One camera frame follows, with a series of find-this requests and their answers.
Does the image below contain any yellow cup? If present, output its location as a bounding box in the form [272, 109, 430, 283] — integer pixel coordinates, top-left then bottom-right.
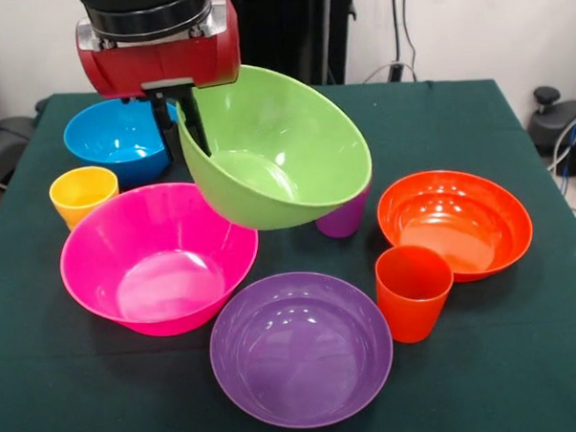
[47, 164, 122, 232]

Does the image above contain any dark green tablecloth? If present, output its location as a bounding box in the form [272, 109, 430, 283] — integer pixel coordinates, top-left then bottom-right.
[0, 71, 576, 432]

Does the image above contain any green bowl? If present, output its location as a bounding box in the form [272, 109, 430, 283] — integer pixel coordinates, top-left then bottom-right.
[174, 58, 376, 235]

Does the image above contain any black equipment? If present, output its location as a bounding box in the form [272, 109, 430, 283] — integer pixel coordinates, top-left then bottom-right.
[0, 68, 42, 191]

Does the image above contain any grey cable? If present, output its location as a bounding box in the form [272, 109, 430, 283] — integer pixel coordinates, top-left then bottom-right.
[544, 110, 576, 172]

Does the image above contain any orange bowl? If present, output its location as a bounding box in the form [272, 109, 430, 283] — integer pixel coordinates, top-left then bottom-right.
[375, 165, 537, 287]

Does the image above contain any purple bowl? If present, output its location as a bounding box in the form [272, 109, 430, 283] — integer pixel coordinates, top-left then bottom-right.
[205, 267, 397, 432]

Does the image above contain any blue cable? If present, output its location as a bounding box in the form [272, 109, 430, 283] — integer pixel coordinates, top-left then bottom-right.
[556, 111, 576, 182]

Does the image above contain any purple cup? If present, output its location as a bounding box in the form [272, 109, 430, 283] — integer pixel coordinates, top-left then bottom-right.
[313, 183, 374, 240]

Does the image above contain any pink bowl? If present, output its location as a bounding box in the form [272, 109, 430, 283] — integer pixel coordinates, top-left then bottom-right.
[56, 178, 264, 341]

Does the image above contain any orange cup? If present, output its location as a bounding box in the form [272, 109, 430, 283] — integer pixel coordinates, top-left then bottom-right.
[373, 243, 457, 346]

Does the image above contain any black cable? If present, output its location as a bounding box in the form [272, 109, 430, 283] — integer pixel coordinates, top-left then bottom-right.
[392, 0, 403, 67]
[401, 0, 418, 83]

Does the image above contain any blue bowl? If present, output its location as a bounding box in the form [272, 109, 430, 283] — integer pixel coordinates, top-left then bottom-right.
[61, 95, 182, 189]

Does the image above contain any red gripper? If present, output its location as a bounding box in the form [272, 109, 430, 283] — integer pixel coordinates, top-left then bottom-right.
[74, 0, 246, 169]

